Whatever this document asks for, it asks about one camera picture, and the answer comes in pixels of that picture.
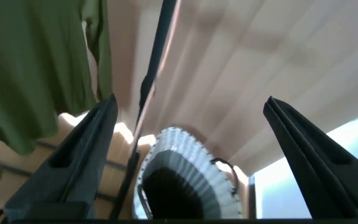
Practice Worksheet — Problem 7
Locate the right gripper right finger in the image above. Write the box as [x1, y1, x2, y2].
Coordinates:
[262, 95, 358, 218]

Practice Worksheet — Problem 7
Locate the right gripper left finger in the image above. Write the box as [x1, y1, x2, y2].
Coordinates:
[4, 93, 119, 220]

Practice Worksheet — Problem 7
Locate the green long-sleeved shirt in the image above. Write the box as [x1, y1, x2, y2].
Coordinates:
[0, 0, 113, 184]

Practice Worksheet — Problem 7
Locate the pink clothes hanger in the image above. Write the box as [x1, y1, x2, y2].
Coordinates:
[131, 0, 183, 153]

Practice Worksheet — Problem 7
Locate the white laundry basket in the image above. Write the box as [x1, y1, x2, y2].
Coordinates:
[132, 126, 244, 220]

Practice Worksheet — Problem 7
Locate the black clothes rack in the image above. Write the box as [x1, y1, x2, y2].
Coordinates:
[0, 0, 178, 223]

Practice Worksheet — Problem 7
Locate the beige curtain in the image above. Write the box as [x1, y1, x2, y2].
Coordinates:
[82, 0, 358, 175]

